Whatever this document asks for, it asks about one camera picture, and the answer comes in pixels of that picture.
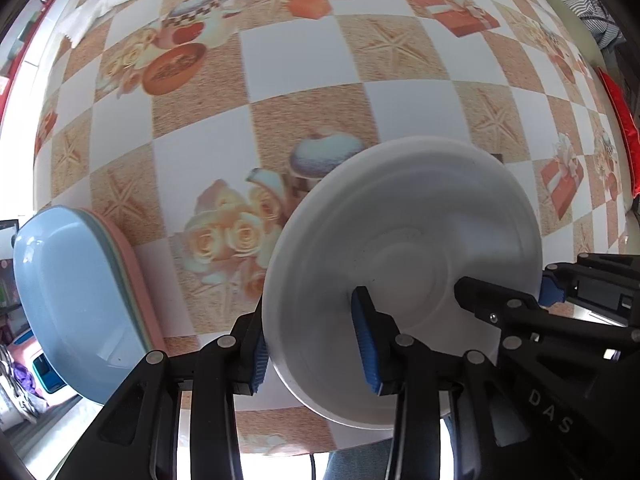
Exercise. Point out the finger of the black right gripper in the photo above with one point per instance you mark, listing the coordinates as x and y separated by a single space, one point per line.
605 284
518 316

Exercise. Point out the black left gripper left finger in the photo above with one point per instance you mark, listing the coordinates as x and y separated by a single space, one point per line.
231 365

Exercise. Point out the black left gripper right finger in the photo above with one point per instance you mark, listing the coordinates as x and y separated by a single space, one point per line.
396 364

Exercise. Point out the large white round plate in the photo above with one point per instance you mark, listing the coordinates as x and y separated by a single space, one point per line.
405 219

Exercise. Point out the green square plate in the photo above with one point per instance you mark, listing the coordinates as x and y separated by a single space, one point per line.
119 269

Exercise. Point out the pink plate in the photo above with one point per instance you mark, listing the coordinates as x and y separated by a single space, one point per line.
137 281

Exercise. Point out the red cloth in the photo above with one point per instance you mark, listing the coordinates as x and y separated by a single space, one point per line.
629 130

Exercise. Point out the blue plate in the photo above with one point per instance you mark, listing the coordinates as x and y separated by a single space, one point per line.
73 303

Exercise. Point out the pink plastic stool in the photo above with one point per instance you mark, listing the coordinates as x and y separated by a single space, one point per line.
26 350

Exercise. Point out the glass display cabinet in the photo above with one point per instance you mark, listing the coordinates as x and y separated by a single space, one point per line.
9 297

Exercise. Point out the checkered patterned tablecloth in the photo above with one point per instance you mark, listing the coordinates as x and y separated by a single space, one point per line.
196 126

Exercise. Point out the striped fabric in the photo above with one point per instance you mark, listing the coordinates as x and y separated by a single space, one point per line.
595 16

